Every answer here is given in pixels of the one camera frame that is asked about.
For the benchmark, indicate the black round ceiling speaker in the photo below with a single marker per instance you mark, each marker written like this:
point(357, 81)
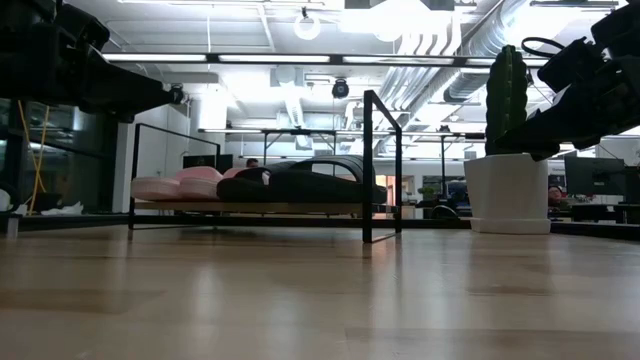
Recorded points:
point(179, 92)
point(340, 89)

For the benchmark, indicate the long linear ceiling light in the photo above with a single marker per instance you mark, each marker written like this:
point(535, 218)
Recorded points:
point(150, 58)

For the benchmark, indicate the dark background desk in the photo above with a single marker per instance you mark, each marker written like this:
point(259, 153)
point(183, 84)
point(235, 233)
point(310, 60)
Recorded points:
point(600, 212)

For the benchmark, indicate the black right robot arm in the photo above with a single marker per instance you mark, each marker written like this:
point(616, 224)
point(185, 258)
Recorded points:
point(620, 25)

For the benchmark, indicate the black rubber slide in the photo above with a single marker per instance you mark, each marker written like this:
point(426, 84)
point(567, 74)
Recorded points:
point(340, 192)
point(240, 190)

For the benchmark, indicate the silver ribbed ventilation duct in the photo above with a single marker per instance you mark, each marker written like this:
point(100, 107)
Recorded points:
point(475, 85)

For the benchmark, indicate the green cactus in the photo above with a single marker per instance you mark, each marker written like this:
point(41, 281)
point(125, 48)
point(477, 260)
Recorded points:
point(506, 100)

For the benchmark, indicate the large dark computer monitor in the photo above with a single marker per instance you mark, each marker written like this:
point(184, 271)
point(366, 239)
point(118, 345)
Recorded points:
point(595, 175)

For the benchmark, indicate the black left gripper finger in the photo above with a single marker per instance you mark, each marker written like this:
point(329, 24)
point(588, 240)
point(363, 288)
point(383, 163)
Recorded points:
point(125, 92)

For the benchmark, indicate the white hexagonal plant pot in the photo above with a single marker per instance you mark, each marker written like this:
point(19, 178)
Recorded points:
point(507, 195)

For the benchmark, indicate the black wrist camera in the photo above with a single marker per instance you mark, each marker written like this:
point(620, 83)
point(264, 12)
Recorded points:
point(572, 65)
point(82, 27)

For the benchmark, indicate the small black background monitor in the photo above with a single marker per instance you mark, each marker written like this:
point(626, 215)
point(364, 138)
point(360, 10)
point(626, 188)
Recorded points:
point(200, 161)

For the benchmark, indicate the person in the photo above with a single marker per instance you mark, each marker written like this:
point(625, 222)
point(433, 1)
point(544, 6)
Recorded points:
point(556, 196)
point(252, 163)

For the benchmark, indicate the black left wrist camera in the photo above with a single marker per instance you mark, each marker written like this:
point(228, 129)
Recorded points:
point(82, 27)

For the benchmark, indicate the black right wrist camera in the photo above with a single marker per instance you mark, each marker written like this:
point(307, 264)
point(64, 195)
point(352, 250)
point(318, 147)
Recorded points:
point(572, 65)

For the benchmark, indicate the black background workstation frame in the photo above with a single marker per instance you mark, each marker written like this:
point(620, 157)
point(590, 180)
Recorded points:
point(300, 132)

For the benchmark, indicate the small green background plant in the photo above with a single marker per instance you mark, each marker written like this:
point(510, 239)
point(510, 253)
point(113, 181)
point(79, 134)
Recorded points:
point(428, 192)

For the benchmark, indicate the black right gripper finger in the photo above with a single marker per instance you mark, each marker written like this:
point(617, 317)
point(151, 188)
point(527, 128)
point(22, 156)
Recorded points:
point(565, 125)

